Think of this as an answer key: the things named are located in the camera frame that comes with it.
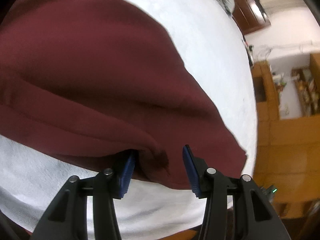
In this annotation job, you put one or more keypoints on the maroon pants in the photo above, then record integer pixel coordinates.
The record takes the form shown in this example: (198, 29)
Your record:
(95, 87)

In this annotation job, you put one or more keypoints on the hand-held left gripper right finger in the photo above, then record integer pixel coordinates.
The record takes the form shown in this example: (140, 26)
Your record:
(190, 170)

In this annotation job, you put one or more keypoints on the bed with white sheet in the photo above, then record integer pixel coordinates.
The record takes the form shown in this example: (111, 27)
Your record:
(205, 40)

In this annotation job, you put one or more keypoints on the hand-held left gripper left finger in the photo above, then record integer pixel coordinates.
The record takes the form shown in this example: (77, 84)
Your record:
(127, 173)

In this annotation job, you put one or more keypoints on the wooden desk with clutter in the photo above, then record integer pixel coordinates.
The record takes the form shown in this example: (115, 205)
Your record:
(285, 140)

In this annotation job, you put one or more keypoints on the dark wooden headboard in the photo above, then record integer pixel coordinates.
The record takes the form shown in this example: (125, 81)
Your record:
(250, 10)

